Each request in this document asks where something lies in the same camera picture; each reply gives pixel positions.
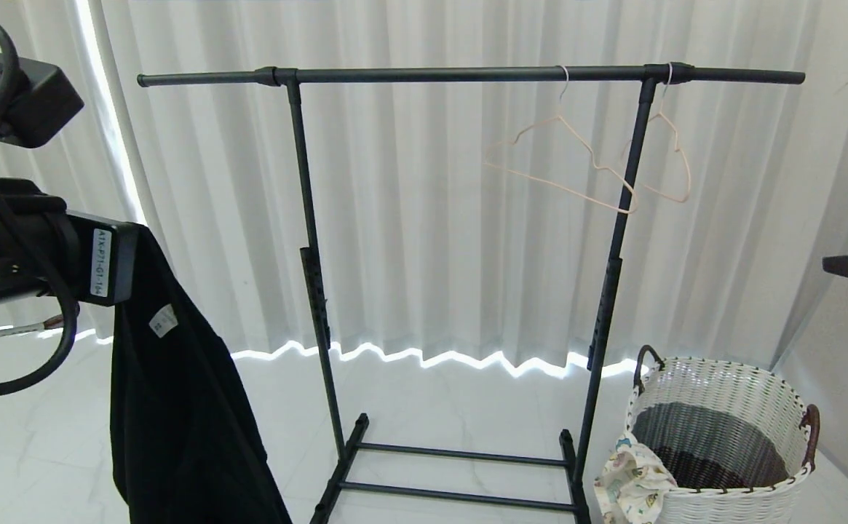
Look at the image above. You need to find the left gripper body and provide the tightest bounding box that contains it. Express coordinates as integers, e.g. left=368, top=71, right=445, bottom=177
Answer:
left=0, top=178, right=139, bottom=310

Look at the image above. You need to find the black garment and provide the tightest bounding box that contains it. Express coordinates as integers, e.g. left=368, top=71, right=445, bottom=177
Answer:
left=109, top=224, right=293, bottom=524

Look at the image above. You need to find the pink clothes hanger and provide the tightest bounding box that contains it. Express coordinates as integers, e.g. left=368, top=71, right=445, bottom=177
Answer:
left=483, top=65, right=639, bottom=215
left=619, top=64, right=692, bottom=203

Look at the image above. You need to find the white laundry basket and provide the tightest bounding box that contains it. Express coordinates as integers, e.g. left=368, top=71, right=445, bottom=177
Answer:
left=629, top=345, right=821, bottom=524

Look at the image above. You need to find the black clothes rack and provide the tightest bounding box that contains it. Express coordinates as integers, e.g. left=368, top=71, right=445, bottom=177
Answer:
left=138, top=64, right=807, bottom=524

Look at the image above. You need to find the white curtain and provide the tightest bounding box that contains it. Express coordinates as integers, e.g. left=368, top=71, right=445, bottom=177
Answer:
left=0, top=0, right=848, bottom=379

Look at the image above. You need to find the cream printed garment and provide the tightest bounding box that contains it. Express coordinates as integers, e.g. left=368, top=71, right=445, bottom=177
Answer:
left=595, top=431, right=679, bottom=524

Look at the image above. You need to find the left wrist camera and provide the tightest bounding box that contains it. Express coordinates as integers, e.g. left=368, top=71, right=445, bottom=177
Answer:
left=0, top=57, right=84, bottom=148

